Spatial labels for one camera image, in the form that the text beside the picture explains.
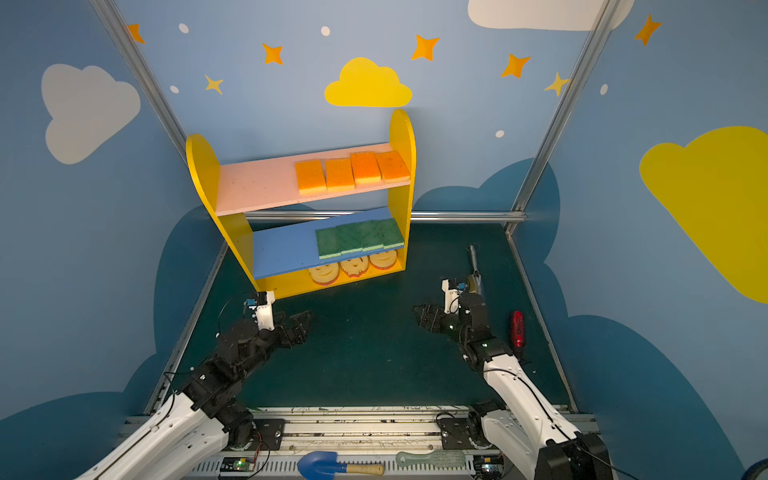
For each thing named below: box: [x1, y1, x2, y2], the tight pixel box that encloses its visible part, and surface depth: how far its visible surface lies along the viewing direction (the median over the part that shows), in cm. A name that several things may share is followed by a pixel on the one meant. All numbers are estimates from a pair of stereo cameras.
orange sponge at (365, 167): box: [350, 152, 381, 184], surface depth 79 cm
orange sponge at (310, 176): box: [295, 159, 328, 194], surface depth 76 cm
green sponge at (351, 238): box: [341, 223, 363, 255], surface depth 98 cm
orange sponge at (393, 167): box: [374, 151, 411, 184], surface depth 79 cm
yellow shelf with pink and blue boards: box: [186, 109, 417, 300], surface depth 86 cm
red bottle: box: [512, 310, 525, 348], surface depth 92 cm
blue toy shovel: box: [297, 451, 385, 480], surface depth 72 cm
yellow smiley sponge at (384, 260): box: [368, 249, 398, 269], surface depth 109 cm
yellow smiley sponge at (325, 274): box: [308, 262, 340, 285], surface depth 104 cm
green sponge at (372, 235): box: [362, 220, 384, 252], surface depth 100 cm
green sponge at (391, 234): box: [382, 218, 404, 250], surface depth 100 cm
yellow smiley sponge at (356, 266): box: [338, 255, 370, 277], surface depth 106 cm
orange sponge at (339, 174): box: [326, 158, 355, 191], surface depth 77 cm
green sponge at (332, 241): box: [316, 223, 349, 259], surface depth 98 cm
